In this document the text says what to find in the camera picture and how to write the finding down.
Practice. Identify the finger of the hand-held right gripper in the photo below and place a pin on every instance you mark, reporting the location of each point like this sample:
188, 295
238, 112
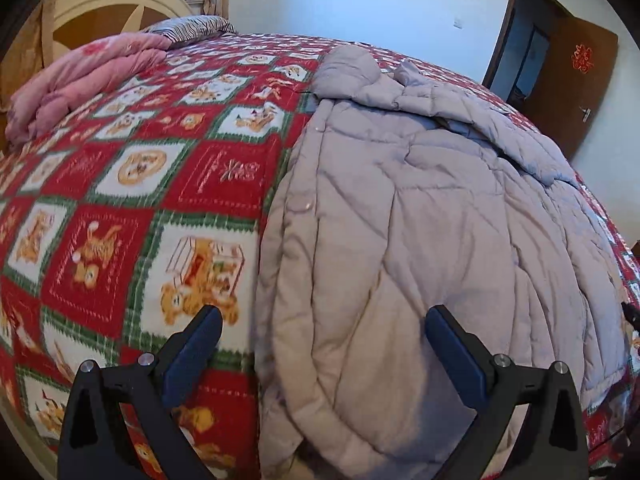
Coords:
631, 312

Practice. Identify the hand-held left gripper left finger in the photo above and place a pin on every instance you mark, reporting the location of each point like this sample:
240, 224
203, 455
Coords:
192, 355

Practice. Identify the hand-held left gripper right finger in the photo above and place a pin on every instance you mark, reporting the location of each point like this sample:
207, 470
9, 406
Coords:
457, 355

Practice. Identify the lilac quilted jacket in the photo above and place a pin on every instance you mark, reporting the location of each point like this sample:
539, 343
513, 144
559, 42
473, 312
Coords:
425, 220

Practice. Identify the red printed bed blanket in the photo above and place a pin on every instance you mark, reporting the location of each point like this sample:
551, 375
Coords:
125, 210

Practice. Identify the brown wooden door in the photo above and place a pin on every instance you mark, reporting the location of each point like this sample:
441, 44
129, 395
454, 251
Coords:
565, 90

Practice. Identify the red paper door decoration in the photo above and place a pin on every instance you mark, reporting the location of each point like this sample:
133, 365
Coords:
582, 58

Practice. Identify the pink folded quilt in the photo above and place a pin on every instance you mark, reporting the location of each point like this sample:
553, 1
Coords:
75, 80

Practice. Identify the striped pillow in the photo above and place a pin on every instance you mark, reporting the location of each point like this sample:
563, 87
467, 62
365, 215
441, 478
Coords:
190, 27

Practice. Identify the cream and wood headboard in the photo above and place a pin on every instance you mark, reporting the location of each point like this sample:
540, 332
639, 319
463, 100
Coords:
100, 15

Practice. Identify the dark wooden door frame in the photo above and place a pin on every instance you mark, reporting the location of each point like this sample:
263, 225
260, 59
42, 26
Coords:
502, 20

